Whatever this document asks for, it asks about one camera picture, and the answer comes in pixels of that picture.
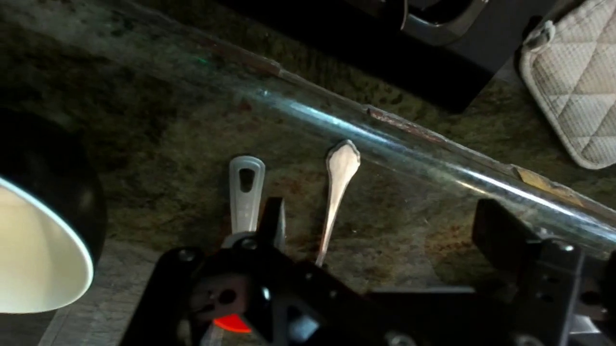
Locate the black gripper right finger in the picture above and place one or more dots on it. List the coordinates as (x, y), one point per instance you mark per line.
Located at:
(551, 289)

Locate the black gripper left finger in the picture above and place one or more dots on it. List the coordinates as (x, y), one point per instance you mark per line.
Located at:
(320, 300)

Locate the silver spoon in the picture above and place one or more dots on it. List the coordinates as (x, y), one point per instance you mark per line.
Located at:
(337, 193)

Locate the black and white bowl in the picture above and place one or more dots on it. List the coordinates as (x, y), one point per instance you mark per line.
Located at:
(39, 256)

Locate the white quilted pot holder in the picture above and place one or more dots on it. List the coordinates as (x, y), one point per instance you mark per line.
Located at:
(578, 77)

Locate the black gas stove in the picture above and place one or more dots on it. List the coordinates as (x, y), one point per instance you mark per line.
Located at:
(385, 58)

